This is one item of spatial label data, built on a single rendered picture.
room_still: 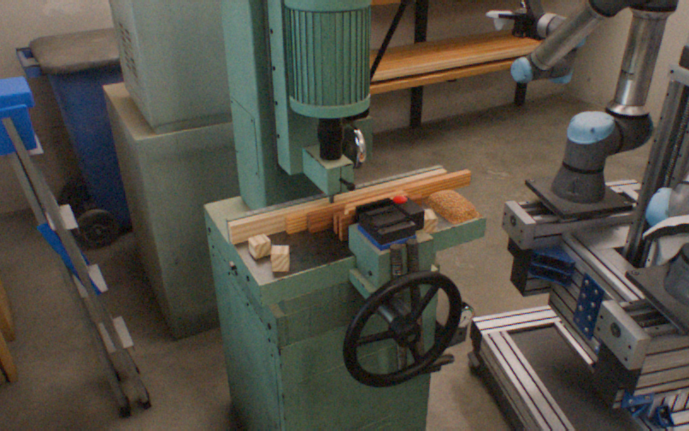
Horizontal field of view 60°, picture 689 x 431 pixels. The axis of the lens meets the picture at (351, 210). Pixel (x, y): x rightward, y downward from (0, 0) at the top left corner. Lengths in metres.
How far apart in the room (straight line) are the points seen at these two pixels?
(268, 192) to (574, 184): 0.87
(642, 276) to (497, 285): 1.33
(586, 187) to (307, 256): 0.86
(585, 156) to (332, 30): 0.87
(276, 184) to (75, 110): 1.54
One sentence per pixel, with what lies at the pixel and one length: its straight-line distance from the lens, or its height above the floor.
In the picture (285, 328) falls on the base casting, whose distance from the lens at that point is 1.36.
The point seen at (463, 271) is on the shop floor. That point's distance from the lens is 2.88.
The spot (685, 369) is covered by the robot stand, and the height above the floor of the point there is 0.65.
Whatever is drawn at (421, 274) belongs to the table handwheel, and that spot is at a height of 0.95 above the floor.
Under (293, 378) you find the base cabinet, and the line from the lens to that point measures 1.48.
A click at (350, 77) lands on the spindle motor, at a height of 1.28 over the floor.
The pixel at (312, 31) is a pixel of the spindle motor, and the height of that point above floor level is 1.38.
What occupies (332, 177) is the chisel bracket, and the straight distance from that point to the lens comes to 1.35.
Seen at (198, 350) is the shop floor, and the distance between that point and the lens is 2.49.
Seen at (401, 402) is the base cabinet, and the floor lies 0.37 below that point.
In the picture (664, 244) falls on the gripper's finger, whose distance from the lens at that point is 0.94.
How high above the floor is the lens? 1.66
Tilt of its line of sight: 30 degrees down
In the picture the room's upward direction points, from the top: straight up
